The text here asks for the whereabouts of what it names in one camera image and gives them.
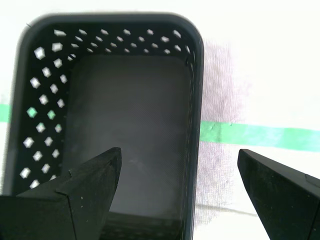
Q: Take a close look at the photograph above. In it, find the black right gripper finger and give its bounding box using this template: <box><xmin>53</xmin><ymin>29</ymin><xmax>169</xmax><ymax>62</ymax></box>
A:
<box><xmin>237</xmin><ymin>148</ymin><xmax>320</xmax><ymax>240</ymax></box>
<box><xmin>0</xmin><ymin>147</ymin><xmax>123</xmax><ymax>240</ymax></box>

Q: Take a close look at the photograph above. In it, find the black perforated plastic basket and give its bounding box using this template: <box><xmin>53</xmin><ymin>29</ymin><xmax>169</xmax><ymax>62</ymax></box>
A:
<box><xmin>0</xmin><ymin>11</ymin><xmax>206</xmax><ymax>240</ymax></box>

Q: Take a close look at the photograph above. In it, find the long green tape strip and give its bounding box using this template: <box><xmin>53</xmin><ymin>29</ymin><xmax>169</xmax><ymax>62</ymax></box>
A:
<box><xmin>0</xmin><ymin>103</ymin><xmax>320</xmax><ymax>152</ymax></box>

